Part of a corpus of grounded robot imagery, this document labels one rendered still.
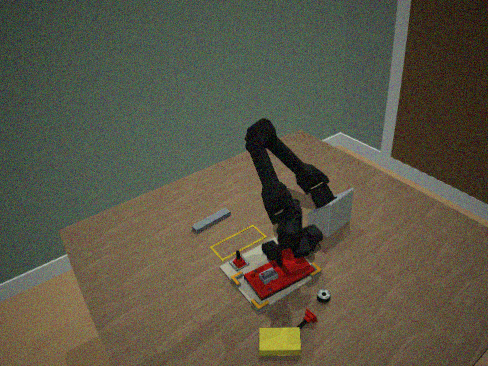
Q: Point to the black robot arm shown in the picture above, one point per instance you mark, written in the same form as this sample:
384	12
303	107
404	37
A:
275	195

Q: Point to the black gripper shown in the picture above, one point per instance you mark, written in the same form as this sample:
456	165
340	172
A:
273	250

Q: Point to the yellow rectangular block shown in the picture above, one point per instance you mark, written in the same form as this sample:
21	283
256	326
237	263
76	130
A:
279	342

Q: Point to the black toy wheel with grey hub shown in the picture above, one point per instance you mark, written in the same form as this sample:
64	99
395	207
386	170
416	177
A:
324	296

